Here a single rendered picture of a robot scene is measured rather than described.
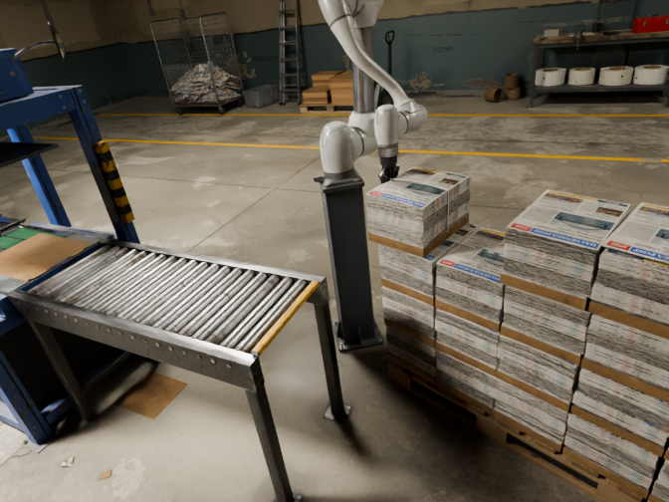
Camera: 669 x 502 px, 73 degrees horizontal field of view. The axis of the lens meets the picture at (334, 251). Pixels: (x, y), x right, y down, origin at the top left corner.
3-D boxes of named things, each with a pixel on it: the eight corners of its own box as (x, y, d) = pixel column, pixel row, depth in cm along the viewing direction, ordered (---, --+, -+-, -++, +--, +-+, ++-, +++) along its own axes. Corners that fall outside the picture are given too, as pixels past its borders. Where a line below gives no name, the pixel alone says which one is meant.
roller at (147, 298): (201, 268, 215) (199, 259, 213) (123, 329, 180) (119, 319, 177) (193, 266, 218) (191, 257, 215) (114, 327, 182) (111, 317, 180)
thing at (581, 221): (548, 190, 174) (548, 188, 174) (632, 206, 156) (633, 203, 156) (504, 229, 153) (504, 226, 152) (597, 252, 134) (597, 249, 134)
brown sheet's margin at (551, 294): (541, 239, 187) (543, 230, 185) (620, 259, 169) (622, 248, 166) (499, 283, 164) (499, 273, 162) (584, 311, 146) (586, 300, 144)
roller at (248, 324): (288, 273, 191) (283, 279, 195) (217, 345, 156) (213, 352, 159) (297, 280, 191) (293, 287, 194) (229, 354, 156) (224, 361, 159)
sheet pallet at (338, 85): (379, 101, 820) (377, 68, 792) (362, 113, 758) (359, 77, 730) (321, 102, 872) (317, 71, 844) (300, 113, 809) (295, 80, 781)
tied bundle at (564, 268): (541, 240, 187) (548, 188, 176) (621, 260, 169) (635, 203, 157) (499, 284, 165) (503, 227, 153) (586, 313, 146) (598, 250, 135)
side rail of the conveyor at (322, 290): (330, 299, 194) (327, 275, 188) (324, 306, 190) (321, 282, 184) (113, 256, 252) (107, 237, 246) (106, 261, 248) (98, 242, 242)
